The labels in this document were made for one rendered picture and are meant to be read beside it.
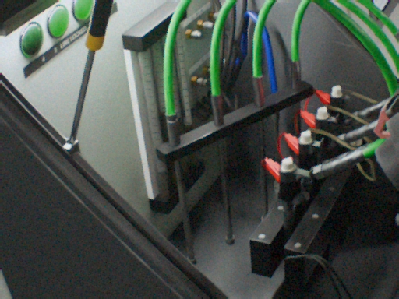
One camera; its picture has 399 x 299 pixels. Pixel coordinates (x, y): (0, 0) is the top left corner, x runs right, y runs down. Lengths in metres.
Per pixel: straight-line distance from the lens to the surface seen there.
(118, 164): 1.20
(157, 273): 0.83
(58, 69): 1.03
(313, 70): 1.38
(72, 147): 0.83
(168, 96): 1.14
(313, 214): 1.21
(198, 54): 1.37
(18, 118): 0.83
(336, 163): 1.06
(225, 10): 1.11
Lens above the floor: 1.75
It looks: 34 degrees down
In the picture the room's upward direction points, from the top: 7 degrees counter-clockwise
